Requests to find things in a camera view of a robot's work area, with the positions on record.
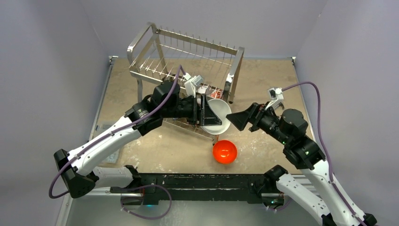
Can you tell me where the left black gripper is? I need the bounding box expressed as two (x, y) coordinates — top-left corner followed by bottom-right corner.
(161, 93), (222, 126)

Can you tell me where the large plain white bowl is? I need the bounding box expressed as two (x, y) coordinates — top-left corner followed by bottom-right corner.
(201, 99), (231, 135)

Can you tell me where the orange patterned bowl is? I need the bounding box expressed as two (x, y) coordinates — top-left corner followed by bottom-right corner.
(209, 89), (223, 99)

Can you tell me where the bright orange bowl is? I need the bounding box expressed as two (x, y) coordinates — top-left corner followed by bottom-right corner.
(212, 140), (238, 164)

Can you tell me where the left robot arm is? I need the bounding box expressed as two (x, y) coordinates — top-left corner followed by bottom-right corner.
(54, 81), (226, 198)

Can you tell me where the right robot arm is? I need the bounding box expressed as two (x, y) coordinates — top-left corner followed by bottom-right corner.
(226, 103), (377, 226)

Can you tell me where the steel two-tier dish rack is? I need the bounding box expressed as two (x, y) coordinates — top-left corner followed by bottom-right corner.
(127, 22), (244, 145)

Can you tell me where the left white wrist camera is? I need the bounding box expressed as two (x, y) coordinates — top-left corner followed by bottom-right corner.
(183, 73), (203, 96)

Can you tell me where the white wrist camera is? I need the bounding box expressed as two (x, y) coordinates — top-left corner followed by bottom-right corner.
(183, 73), (203, 96)
(266, 87), (285, 110)

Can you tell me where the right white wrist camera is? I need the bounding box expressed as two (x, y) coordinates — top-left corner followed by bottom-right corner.
(266, 87), (285, 110)

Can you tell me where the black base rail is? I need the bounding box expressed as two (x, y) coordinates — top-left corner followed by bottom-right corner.
(110, 172), (295, 207)

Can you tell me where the aluminium frame rail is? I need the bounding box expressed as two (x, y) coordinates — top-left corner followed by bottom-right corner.
(64, 173), (340, 197)

